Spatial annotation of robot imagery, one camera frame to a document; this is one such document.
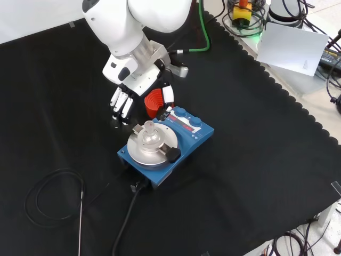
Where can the blue heater with steel plate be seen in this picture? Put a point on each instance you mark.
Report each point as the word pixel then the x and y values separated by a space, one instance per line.
pixel 186 149

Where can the clear glass round-bottom flask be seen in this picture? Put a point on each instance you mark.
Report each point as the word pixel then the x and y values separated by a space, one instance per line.
pixel 149 139

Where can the black power adapter yellow label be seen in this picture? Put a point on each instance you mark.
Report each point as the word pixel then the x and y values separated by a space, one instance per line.
pixel 330 57

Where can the clear tape piece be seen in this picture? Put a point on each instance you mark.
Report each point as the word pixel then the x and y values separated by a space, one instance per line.
pixel 336 188
pixel 71 24

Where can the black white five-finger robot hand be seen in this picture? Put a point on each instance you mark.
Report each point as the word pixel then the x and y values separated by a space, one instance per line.
pixel 138 77

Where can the orange ribbed flask stand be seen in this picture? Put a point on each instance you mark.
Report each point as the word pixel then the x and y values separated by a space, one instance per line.
pixel 153 102

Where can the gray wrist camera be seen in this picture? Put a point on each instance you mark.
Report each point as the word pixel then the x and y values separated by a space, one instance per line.
pixel 180 71

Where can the yellow stop button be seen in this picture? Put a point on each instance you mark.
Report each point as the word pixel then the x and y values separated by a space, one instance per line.
pixel 242 14

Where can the black tripod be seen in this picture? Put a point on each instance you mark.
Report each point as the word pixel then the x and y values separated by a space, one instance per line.
pixel 336 42

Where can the pale board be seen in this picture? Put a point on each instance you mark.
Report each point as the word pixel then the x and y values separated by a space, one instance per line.
pixel 290 48

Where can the black bench cloth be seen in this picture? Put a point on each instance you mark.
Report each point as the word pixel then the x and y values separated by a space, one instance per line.
pixel 239 138

